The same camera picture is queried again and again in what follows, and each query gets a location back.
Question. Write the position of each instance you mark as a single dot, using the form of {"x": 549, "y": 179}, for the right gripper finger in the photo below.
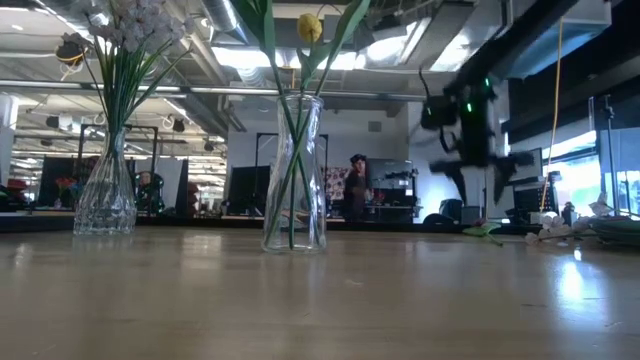
{"x": 510, "y": 164}
{"x": 452, "y": 172}

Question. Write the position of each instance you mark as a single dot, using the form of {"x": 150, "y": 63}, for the white blossom flower bunch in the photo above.
{"x": 117, "y": 90}
{"x": 555, "y": 227}

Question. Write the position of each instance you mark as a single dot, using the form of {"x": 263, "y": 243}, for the yellow artificial tulip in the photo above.
{"x": 345, "y": 25}
{"x": 262, "y": 25}
{"x": 310, "y": 27}

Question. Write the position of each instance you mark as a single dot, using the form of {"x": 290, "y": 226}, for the ribbed clear glass vase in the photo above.
{"x": 105, "y": 200}

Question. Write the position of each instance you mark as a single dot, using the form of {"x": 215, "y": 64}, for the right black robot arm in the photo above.
{"x": 500, "y": 55}

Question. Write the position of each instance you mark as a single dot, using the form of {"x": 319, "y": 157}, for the slim clear glass vase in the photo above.
{"x": 274, "y": 200}

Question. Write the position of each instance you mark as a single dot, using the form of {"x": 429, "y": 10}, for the white whiteboard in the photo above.
{"x": 486, "y": 192}

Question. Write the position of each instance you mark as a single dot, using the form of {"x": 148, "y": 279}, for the black office chair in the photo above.
{"x": 450, "y": 212}

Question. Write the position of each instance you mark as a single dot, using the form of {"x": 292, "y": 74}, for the black equipment cart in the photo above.
{"x": 535, "y": 200}

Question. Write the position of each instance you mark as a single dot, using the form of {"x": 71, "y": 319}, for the grey waste bin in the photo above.
{"x": 470, "y": 215}

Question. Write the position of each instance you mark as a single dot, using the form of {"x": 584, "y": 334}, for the bright window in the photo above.
{"x": 580, "y": 185}

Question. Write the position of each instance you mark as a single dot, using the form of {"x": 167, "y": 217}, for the black stand pole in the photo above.
{"x": 611, "y": 160}

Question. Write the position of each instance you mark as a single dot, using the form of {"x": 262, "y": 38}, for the horizontal ceiling pipe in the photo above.
{"x": 375, "y": 95}

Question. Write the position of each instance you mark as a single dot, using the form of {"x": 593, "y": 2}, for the polka dot cloth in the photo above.
{"x": 335, "y": 184}

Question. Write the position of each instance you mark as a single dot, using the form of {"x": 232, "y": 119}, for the silver ventilation hood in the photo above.
{"x": 565, "y": 40}

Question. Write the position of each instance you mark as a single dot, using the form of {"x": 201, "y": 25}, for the black monitor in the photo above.
{"x": 247, "y": 187}

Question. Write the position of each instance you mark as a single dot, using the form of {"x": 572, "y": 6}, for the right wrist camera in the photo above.
{"x": 437, "y": 112}

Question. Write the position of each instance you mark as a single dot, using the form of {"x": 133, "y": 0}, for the dark wall screen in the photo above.
{"x": 392, "y": 172}

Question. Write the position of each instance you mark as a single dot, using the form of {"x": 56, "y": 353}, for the black aluminium table frame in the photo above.
{"x": 425, "y": 227}

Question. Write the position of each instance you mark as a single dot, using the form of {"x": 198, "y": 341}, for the square wall vent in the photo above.
{"x": 375, "y": 126}

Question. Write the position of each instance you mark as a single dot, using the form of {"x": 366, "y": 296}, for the small silver ceiling duct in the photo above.
{"x": 222, "y": 17}

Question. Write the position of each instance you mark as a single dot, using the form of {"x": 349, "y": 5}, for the black ceiling dome camera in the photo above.
{"x": 70, "y": 52}

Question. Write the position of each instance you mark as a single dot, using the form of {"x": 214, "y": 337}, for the large silver ceiling duct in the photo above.
{"x": 60, "y": 15}

